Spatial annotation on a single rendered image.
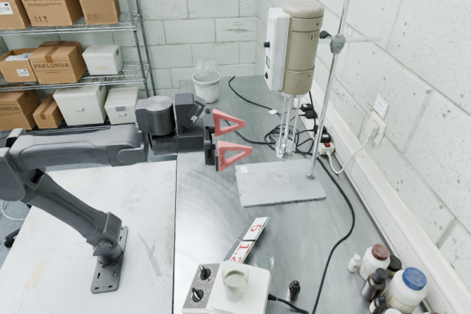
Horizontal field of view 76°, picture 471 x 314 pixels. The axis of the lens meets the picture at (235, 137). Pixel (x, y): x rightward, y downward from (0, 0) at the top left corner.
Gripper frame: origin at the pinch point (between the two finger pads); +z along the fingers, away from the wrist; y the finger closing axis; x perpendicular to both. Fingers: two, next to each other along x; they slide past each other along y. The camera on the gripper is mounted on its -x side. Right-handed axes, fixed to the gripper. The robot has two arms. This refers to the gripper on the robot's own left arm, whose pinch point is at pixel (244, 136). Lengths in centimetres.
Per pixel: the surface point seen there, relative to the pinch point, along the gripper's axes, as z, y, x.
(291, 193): 20.1, 15.8, 38.9
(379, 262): 33.1, -16.0, 31.1
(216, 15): 11, 225, 38
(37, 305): -54, -11, 41
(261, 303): 1.2, -22.0, 31.4
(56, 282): -51, -5, 41
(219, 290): -7.8, -17.7, 31.5
